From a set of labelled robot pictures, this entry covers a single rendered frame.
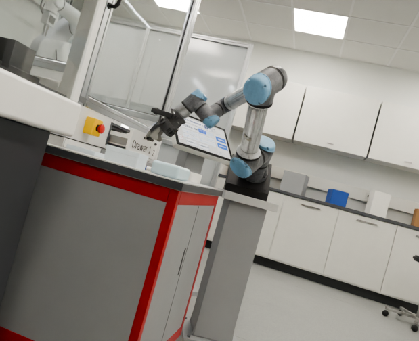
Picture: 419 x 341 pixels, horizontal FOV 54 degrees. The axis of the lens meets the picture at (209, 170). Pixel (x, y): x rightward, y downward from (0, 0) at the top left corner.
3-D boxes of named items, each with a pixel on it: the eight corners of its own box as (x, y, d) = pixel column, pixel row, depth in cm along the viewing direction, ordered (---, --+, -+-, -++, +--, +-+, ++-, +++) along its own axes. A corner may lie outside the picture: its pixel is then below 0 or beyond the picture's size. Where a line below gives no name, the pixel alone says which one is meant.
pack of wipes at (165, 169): (162, 174, 147) (166, 162, 147) (187, 182, 145) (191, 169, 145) (149, 172, 132) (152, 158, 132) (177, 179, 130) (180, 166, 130)
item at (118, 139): (147, 153, 220) (149, 143, 220) (126, 147, 195) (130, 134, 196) (82, 136, 230) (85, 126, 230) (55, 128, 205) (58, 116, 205)
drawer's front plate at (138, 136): (150, 157, 221) (156, 138, 222) (128, 150, 193) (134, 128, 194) (147, 157, 222) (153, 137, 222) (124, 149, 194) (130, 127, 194)
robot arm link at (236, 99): (289, 54, 178) (219, 95, 216) (275, 61, 171) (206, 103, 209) (302, 78, 180) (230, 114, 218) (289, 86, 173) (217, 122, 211)
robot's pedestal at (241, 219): (231, 330, 235) (266, 200, 236) (241, 354, 205) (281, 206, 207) (180, 318, 231) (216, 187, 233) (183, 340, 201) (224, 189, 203)
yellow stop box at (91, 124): (100, 137, 181) (105, 122, 181) (92, 134, 174) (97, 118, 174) (90, 134, 182) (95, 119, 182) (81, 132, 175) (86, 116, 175)
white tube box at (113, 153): (145, 170, 148) (149, 155, 148) (135, 168, 140) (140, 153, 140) (113, 161, 151) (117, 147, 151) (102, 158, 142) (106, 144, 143)
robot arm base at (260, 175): (265, 164, 226) (271, 151, 219) (268, 185, 216) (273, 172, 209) (239, 160, 225) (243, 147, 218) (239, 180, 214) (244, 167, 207)
